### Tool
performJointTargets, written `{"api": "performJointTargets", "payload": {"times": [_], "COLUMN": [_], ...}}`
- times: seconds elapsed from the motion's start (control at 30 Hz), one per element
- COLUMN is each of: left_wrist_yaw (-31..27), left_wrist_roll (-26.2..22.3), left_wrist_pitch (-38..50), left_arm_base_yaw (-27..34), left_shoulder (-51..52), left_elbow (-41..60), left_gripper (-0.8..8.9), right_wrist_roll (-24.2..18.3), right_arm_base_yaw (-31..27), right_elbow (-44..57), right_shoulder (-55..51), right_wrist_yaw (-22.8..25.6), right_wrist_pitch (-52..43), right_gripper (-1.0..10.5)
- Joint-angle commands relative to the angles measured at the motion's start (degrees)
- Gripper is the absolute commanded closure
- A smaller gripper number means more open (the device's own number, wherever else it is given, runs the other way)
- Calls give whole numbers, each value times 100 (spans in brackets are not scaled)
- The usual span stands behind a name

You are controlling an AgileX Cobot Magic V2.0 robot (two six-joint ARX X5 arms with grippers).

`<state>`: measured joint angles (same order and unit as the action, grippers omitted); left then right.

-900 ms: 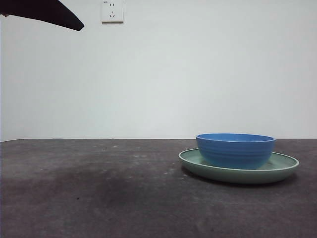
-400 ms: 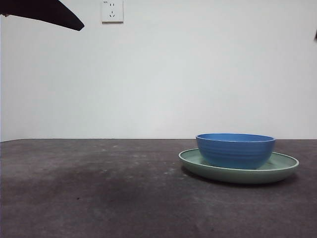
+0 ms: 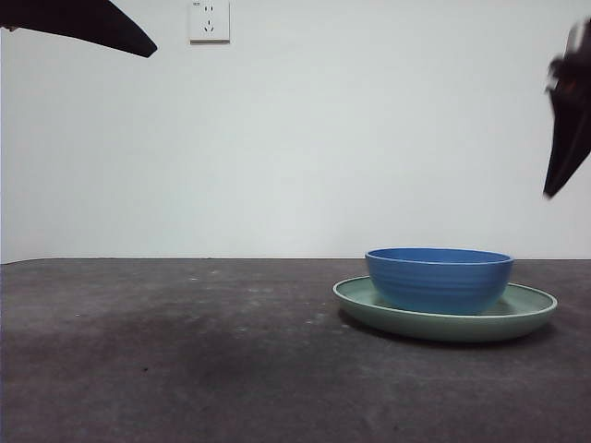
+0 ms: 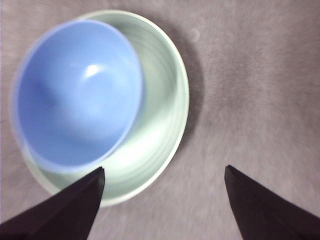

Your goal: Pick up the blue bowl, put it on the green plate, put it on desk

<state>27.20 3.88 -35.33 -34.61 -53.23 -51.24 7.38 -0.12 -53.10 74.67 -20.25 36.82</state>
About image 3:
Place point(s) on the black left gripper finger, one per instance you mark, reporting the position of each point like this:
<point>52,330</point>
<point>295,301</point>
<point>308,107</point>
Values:
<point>69,18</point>

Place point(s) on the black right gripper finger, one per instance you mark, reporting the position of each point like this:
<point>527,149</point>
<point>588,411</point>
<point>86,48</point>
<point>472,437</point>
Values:
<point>570,138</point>

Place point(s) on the blue bowl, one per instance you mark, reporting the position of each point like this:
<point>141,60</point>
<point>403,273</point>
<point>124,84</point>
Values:
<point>438,281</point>

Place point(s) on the green plate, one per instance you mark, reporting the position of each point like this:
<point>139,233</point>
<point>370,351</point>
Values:
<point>443,330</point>

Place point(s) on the white wall socket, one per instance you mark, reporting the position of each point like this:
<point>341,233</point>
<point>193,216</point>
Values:
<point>208,23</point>

